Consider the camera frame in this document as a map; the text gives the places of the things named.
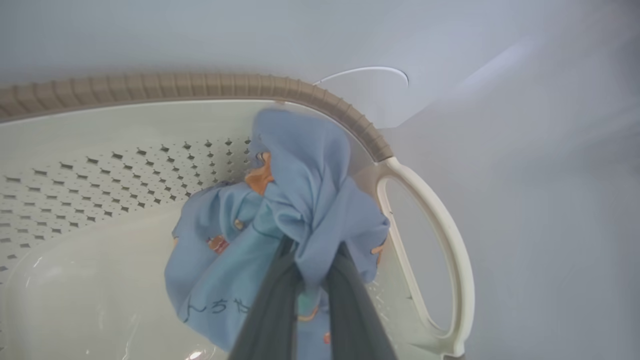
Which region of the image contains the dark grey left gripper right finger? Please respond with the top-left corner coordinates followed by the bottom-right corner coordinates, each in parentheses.
top-left (325, 242), bottom-right (399, 360)

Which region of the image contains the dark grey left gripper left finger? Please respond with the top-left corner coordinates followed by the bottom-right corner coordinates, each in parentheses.
top-left (227, 235), bottom-right (304, 360)

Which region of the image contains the blue cartoon-print garment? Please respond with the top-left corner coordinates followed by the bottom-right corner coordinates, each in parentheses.
top-left (164, 107), bottom-right (391, 360)

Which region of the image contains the cream perforated basket brown rim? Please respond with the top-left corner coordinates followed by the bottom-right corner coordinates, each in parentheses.
top-left (0, 73), bottom-right (476, 360)

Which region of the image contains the white front-load washing machine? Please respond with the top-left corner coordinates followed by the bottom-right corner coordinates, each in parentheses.
top-left (0, 0), bottom-right (566, 130)

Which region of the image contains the round white filter cover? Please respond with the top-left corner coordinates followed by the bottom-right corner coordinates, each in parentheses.
top-left (312, 66), bottom-right (410, 127)

